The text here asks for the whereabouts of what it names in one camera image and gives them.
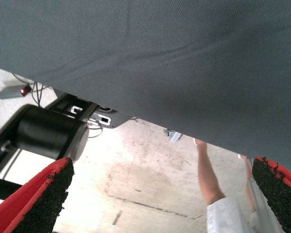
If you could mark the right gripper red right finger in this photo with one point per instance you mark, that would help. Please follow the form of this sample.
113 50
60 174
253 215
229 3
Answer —
281 199

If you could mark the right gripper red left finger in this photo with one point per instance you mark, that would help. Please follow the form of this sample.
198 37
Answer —
31 201

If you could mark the grey metal bar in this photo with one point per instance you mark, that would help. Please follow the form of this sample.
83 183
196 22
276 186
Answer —
264 208

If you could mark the white sleeve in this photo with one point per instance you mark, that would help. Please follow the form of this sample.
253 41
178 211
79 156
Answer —
225 216

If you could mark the black cylindrical housing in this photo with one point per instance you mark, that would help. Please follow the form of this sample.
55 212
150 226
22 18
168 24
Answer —
43 131

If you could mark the grey power strip red light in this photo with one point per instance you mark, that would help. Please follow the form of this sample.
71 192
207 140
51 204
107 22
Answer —
9 92

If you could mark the dark grey table cloth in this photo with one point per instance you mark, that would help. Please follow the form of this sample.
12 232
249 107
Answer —
145 48

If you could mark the black metal frame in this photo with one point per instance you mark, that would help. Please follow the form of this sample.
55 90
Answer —
60 102

